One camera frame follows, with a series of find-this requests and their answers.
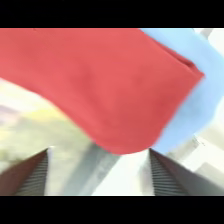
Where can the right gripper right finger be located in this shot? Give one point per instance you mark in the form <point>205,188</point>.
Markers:
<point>173,178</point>

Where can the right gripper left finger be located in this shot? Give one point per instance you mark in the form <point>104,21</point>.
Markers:
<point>28,176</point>

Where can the red garment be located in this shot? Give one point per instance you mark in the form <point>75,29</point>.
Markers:
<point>110,86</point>

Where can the blue garment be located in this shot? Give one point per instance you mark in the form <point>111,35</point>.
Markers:
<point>200,110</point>

